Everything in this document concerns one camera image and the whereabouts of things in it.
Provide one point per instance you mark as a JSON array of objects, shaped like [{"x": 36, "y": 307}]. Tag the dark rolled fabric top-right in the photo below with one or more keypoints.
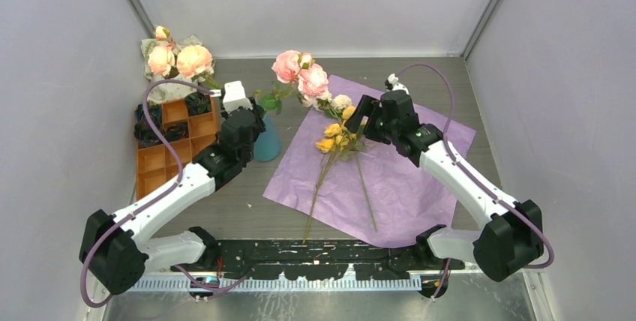
[{"x": 198, "y": 103}]

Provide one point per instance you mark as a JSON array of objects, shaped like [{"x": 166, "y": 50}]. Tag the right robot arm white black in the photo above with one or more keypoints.
[{"x": 510, "y": 234}]

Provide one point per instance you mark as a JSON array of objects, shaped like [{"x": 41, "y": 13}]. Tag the dark rolled fabric center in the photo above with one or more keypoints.
[{"x": 176, "y": 131}]

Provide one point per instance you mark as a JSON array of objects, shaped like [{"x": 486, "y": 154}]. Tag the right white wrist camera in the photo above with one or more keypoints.
[{"x": 392, "y": 83}]

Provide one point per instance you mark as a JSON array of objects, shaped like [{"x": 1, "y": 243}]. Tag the teal cylindrical vase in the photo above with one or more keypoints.
[{"x": 268, "y": 145}]

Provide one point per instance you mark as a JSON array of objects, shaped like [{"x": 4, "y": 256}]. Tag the aluminium rail frame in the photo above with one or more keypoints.
[{"x": 211, "y": 282}]

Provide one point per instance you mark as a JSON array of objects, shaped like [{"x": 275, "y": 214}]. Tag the cream printed cloth bag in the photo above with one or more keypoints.
[{"x": 170, "y": 91}]

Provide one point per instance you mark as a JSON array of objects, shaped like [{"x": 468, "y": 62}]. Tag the pink rose flower stem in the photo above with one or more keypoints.
[{"x": 297, "y": 76}]

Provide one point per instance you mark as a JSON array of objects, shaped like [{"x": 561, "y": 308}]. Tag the peach rose flower stem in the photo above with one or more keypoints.
[{"x": 188, "y": 60}]

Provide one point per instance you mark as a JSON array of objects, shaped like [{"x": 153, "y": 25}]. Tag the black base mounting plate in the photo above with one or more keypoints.
[{"x": 315, "y": 260}]

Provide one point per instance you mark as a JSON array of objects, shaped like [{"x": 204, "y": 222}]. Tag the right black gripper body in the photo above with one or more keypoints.
[{"x": 388, "y": 130}]

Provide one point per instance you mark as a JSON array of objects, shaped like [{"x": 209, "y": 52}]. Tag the orange compartment tray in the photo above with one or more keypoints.
[{"x": 158, "y": 164}]

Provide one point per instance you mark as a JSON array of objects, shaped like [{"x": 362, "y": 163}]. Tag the dark rolled fabric top-left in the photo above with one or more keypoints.
[{"x": 154, "y": 111}]

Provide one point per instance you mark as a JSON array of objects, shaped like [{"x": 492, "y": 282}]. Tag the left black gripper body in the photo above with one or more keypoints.
[{"x": 259, "y": 125}]

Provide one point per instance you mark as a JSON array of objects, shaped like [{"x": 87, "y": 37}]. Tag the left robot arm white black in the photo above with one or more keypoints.
[{"x": 118, "y": 249}]

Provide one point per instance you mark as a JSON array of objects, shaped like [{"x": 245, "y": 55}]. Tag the dark rolled fabric middle-left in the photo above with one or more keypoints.
[{"x": 144, "y": 135}]

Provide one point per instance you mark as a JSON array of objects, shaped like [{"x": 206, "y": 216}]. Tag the white yellow flower stem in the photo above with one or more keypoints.
[{"x": 342, "y": 102}]

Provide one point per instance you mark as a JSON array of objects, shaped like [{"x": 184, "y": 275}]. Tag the pink paper flower bouquet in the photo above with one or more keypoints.
[{"x": 381, "y": 198}]

